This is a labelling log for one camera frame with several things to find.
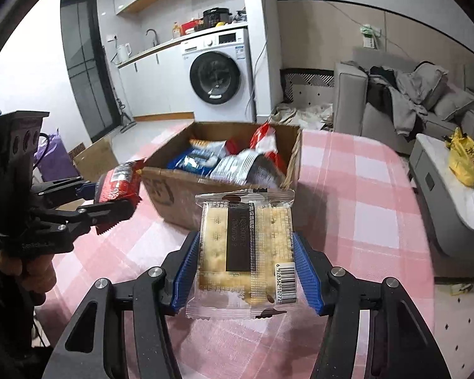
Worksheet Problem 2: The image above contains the grey sofa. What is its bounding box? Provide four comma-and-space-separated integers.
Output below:
333, 60, 474, 155

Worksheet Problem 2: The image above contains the brown cardboard box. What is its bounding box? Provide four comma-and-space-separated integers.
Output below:
139, 121, 303, 232

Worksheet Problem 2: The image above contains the purple bag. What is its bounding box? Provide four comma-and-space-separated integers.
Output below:
33, 128, 80, 183

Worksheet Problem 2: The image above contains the red snack packet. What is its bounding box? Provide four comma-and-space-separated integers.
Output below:
94, 159, 148, 236

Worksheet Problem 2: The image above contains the upright mop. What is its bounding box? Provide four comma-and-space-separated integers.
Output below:
116, 98, 137, 134

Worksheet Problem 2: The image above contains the silver printed snack packet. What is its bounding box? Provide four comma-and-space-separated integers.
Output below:
210, 149, 286, 189

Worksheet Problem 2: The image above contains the pile of grey clothes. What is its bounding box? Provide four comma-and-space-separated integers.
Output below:
367, 62, 450, 140

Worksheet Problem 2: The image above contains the red and white snack bag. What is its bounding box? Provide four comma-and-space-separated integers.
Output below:
248, 122, 288, 175

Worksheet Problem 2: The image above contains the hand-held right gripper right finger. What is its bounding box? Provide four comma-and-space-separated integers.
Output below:
292, 231, 453, 379

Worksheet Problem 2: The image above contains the blue and white snack packet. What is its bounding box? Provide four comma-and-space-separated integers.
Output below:
166, 147, 227, 175

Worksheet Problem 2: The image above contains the dark glass door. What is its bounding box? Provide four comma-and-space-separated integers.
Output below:
59, 0, 118, 140

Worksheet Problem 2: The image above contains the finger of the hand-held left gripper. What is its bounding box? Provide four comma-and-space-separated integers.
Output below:
33, 177, 102, 203
37, 198, 136, 242

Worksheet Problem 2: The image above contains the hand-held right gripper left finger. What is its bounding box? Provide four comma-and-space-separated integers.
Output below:
43, 231, 201, 379

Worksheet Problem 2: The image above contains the white washing machine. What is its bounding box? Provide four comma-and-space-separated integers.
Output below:
180, 27, 256, 122

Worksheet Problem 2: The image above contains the white counter cabinet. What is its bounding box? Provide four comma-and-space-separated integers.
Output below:
117, 43, 195, 122

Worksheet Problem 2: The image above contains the black cooking pot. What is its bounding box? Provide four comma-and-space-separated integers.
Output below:
202, 7, 234, 27

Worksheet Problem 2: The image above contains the crumpled beige cloth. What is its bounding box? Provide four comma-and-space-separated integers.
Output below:
266, 102, 335, 132

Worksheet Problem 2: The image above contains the small cardboard box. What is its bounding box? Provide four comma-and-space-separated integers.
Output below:
72, 137, 120, 183

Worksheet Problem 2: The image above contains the yellow plastic bag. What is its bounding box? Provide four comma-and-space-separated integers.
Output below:
447, 127, 474, 187

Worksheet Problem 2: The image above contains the clear cracker packet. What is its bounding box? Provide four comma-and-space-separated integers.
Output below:
185, 189, 301, 321

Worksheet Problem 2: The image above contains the person's left hand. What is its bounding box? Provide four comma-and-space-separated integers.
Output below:
0, 253, 58, 305

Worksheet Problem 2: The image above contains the white electric kettle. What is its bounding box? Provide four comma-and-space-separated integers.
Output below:
115, 43, 133, 64

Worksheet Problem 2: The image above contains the white dotted floor mat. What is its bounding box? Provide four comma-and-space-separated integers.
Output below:
434, 280, 474, 366

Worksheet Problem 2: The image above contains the white wall power strip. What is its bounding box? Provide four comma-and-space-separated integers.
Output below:
359, 23, 382, 51

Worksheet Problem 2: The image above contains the grey coffee table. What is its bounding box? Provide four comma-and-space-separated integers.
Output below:
408, 133, 474, 262

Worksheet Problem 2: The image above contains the pink plaid tablecloth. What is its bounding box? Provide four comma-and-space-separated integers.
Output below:
35, 123, 436, 379

